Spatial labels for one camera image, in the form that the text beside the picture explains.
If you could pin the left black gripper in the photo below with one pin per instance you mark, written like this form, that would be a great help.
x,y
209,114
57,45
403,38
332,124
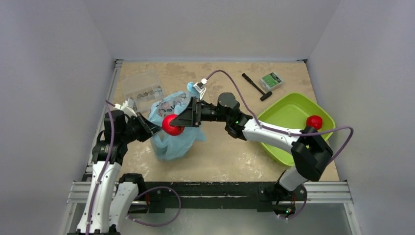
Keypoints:
x,y
145,135

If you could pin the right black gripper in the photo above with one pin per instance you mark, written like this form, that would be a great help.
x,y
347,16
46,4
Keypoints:
x,y
197,112

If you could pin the red fake apple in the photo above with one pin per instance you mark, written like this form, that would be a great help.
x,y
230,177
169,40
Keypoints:
x,y
170,129
314,121

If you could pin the blue plastic bag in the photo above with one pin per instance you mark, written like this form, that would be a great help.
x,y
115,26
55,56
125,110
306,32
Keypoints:
x,y
173,142

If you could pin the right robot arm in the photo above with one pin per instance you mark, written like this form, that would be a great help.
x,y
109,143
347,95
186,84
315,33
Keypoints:
x,y
310,152

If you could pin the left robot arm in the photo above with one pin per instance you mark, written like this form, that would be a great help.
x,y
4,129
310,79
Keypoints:
x,y
109,198

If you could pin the clear plastic screw organizer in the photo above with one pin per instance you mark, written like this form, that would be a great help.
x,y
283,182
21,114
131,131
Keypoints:
x,y
144,88

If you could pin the green white small box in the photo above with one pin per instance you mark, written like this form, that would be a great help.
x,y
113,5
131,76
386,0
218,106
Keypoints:
x,y
271,82

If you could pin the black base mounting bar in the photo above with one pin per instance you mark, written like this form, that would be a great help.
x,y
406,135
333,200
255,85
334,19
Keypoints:
x,y
259,196

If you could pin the green plastic bowl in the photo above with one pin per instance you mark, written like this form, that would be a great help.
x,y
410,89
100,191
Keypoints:
x,y
290,111

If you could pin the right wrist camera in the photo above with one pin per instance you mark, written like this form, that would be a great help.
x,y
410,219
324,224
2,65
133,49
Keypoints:
x,y
200,87

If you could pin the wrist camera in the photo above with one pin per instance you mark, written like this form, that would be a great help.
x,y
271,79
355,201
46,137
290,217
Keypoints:
x,y
200,87
127,107

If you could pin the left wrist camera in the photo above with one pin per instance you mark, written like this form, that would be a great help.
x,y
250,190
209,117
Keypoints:
x,y
127,107

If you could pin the black T-handle tool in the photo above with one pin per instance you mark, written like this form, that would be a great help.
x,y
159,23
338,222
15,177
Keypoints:
x,y
265,95

